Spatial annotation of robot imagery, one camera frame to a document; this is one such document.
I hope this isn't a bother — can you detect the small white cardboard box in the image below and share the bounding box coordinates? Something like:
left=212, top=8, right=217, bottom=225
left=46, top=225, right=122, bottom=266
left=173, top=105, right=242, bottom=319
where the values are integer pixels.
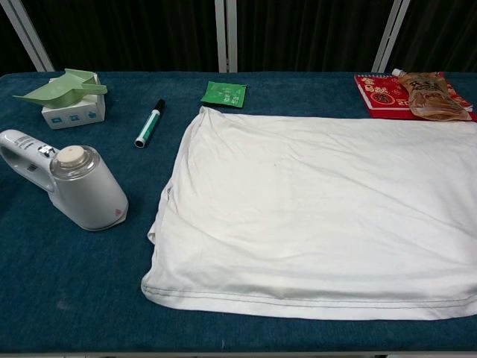
left=40, top=72, right=107, bottom=131

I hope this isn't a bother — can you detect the black and white marker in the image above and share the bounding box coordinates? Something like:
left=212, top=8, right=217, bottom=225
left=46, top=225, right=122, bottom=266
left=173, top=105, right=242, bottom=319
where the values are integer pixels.
left=134, top=98, right=167, bottom=149

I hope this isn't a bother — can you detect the red spiral notebook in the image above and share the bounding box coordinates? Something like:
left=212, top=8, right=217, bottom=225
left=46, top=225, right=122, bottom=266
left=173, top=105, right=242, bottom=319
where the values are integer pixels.
left=353, top=72, right=477, bottom=122

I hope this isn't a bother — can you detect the green sachet packet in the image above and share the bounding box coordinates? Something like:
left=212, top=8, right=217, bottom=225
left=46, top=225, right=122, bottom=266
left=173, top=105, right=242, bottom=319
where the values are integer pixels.
left=200, top=81, right=248, bottom=109

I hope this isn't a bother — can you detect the white cloth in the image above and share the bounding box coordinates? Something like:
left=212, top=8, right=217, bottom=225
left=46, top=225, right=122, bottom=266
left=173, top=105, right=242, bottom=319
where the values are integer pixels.
left=140, top=106, right=477, bottom=322

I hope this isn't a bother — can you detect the blue felt table cover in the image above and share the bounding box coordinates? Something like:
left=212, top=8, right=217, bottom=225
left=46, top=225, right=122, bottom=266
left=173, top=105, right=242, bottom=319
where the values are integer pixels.
left=0, top=70, right=477, bottom=354

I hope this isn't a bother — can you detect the light green plastic dustpan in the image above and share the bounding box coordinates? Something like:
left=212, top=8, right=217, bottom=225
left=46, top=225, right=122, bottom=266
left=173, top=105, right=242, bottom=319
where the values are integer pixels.
left=12, top=69, right=108, bottom=110

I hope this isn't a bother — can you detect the black pleated curtain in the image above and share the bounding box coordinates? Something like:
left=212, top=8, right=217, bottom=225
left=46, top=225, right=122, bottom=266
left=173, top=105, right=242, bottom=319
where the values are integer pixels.
left=0, top=0, right=477, bottom=75

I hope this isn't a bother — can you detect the brown sauce spout pouch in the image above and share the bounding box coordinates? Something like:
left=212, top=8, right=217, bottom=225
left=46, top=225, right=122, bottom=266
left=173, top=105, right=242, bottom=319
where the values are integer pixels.
left=391, top=68, right=473, bottom=122

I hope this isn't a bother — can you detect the white metal frame post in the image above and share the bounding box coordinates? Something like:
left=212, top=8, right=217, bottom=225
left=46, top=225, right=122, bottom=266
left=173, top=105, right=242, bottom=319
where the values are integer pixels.
left=370, top=0, right=411, bottom=73
left=214, top=0, right=239, bottom=74
left=0, top=0, right=57, bottom=72

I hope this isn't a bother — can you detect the white handheld steamer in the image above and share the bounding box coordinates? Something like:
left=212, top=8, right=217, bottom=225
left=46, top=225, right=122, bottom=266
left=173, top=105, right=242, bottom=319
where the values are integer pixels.
left=0, top=129, right=130, bottom=232

